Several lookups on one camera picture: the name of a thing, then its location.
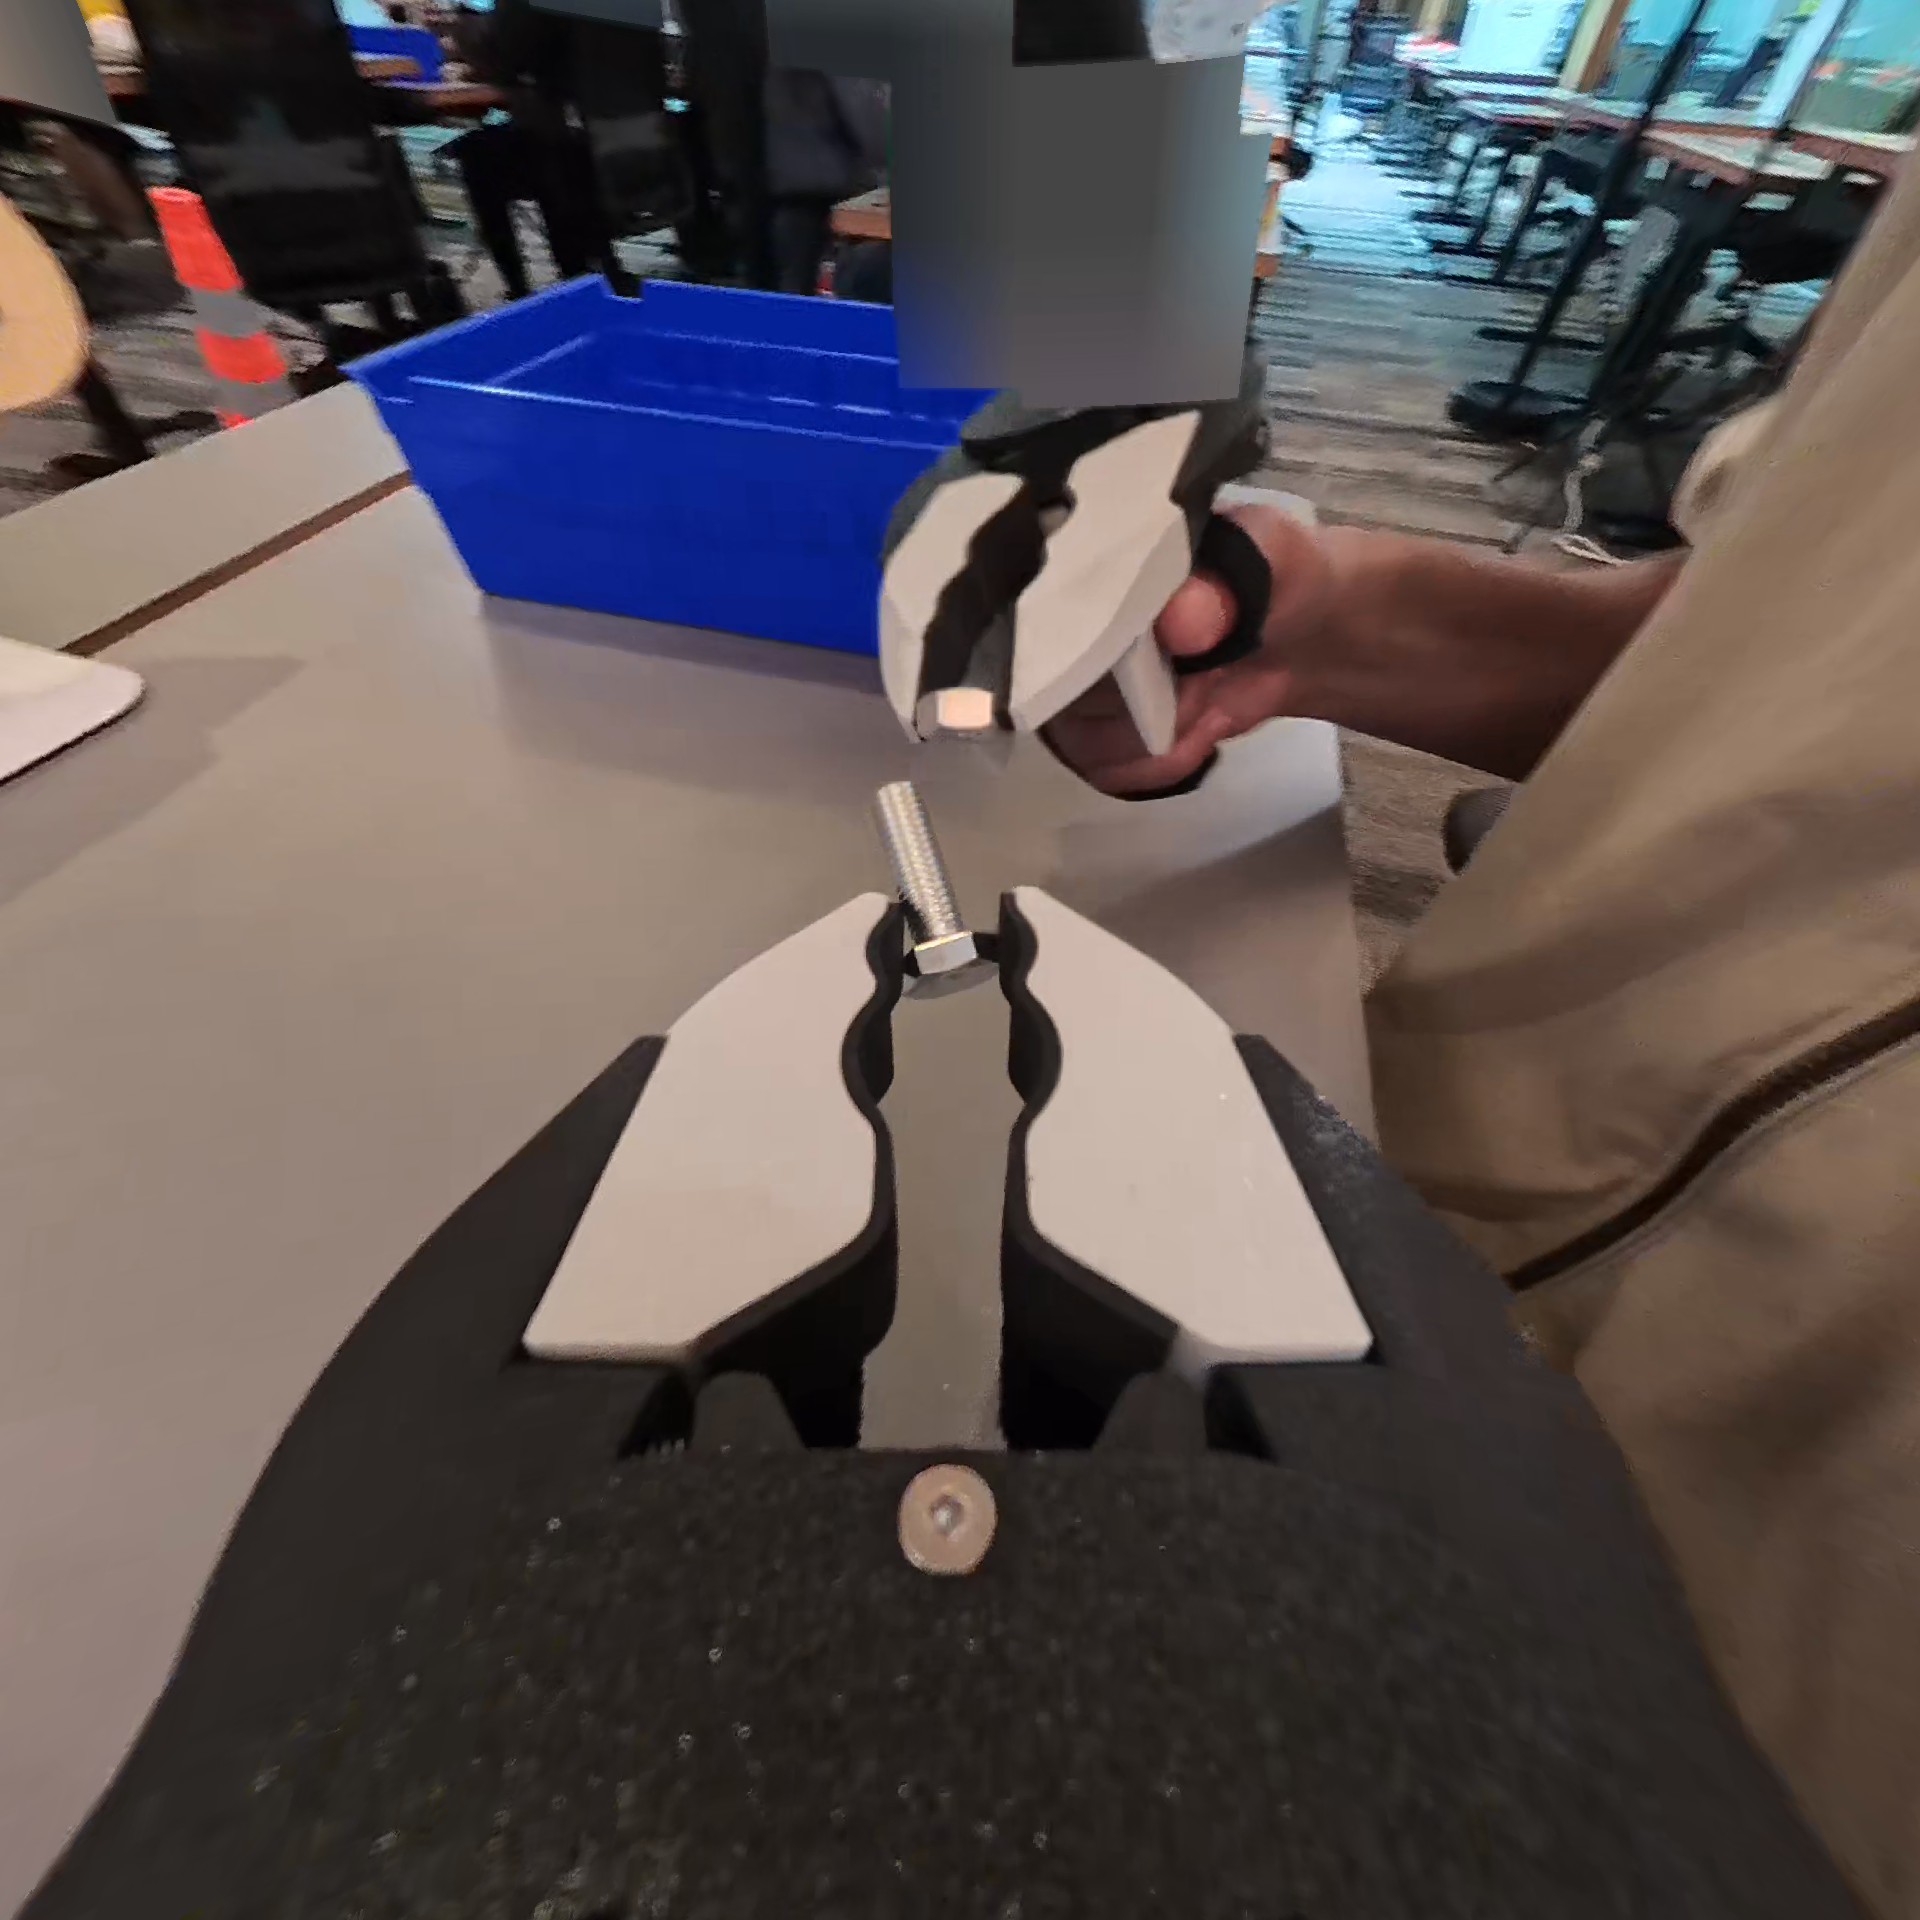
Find black mesh office chair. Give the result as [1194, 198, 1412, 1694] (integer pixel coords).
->
[122, 0, 474, 353]

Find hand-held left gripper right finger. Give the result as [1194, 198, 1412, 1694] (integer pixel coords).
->
[996, 882, 1378, 1415]

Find person's right hand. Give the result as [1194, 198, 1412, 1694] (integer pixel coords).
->
[1036, 516, 1365, 806]

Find blue plastic bin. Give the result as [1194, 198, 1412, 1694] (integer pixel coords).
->
[343, 274, 999, 666]

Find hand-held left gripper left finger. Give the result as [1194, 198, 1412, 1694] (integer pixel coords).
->
[523, 890, 906, 1415]

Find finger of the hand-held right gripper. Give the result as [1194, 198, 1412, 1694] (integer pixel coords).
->
[873, 476, 1043, 753]
[999, 417, 1212, 763]

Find instruction board on white stand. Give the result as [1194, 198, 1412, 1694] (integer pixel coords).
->
[0, 191, 147, 790]

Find orange traffic cone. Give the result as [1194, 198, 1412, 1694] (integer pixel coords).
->
[141, 183, 299, 425]

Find steel hex bolt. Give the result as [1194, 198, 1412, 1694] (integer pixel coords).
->
[871, 774, 995, 999]

